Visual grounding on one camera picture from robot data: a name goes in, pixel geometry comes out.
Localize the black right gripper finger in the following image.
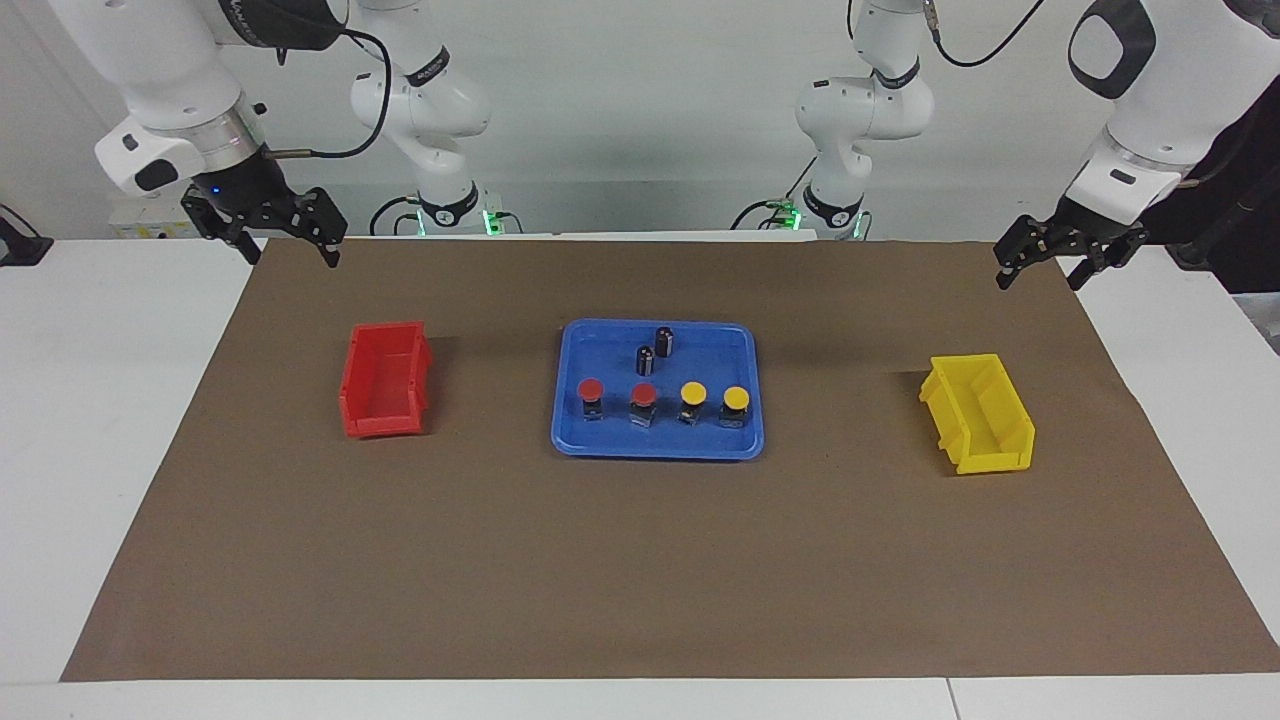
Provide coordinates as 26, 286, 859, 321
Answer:
220, 224, 264, 267
300, 188, 349, 269

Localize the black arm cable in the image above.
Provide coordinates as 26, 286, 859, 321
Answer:
268, 28, 393, 161
925, 0, 1046, 70

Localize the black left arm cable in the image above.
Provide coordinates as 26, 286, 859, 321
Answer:
925, 0, 1046, 70

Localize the black background device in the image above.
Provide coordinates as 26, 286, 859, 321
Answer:
0, 205, 54, 268

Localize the yellow plastic bin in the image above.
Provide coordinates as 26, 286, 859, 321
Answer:
919, 353, 1037, 476

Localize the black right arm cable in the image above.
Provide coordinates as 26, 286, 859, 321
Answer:
268, 28, 393, 161

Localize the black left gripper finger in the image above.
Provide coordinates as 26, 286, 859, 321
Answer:
993, 214, 1057, 292
1068, 232, 1141, 292

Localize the black base cable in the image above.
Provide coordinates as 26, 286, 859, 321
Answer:
368, 194, 423, 238
728, 158, 819, 232

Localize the white background box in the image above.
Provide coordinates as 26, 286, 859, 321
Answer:
108, 195, 201, 240

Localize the blue plastic tray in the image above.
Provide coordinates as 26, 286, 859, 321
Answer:
551, 319, 766, 462

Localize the red plastic bin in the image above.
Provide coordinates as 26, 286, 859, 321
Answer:
338, 321, 433, 439

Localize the brown table mat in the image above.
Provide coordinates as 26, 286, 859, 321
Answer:
60, 238, 1280, 683

